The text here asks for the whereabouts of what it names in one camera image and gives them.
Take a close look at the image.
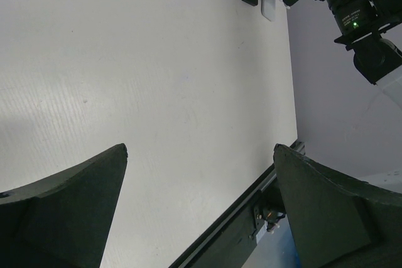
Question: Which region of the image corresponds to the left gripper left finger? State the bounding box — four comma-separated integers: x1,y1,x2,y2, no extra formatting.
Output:
1,144,128,267

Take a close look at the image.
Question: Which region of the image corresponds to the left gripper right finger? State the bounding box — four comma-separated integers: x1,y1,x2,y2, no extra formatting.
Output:
280,155,401,267

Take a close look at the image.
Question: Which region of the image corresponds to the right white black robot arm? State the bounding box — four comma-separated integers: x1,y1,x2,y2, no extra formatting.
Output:
282,0,401,106

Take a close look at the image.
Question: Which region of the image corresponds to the aluminium front rail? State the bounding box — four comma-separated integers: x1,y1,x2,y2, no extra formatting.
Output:
260,140,305,191

